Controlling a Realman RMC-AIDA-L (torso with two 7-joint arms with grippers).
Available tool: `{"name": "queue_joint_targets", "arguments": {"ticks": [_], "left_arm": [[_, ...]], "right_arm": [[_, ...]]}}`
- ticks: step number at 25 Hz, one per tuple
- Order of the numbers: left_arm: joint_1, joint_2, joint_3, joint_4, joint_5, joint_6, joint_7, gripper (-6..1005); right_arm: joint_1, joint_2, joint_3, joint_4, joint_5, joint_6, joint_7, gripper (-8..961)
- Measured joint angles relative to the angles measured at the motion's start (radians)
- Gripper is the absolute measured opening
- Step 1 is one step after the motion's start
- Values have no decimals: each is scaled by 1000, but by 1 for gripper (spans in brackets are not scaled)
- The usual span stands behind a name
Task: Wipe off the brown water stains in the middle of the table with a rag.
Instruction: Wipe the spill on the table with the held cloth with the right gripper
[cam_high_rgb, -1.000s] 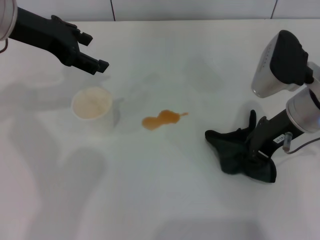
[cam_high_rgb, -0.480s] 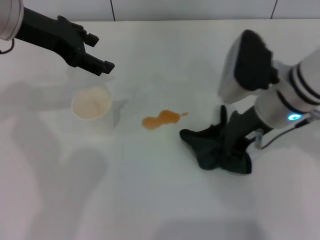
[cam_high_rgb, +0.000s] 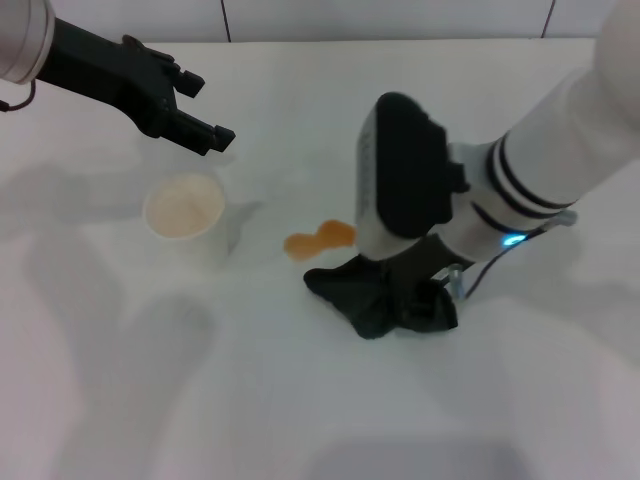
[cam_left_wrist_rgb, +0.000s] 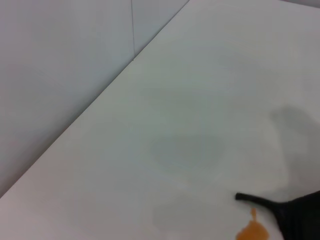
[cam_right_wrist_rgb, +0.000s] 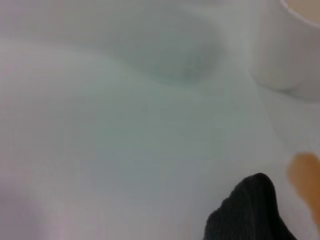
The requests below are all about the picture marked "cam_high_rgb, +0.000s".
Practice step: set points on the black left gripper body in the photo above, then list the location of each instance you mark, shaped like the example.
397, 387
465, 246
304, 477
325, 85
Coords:
110, 75

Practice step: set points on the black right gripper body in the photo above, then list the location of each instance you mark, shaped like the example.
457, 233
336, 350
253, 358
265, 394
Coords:
425, 260

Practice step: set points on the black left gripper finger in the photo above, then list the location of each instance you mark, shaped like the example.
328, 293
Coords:
200, 135
190, 84

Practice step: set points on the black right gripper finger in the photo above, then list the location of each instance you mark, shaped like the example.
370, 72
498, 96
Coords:
422, 302

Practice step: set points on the dark blue rag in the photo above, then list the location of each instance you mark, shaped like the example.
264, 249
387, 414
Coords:
350, 290

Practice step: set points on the white paper cup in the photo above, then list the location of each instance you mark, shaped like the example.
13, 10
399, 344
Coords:
182, 207

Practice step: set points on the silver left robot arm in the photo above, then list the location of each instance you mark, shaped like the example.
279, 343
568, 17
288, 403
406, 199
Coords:
22, 35

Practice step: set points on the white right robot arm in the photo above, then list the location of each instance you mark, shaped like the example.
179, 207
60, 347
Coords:
575, 125

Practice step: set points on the brown water stain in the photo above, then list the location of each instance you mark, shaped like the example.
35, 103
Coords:
315, 240

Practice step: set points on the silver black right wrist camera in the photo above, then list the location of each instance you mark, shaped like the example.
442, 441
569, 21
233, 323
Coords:
410, 165

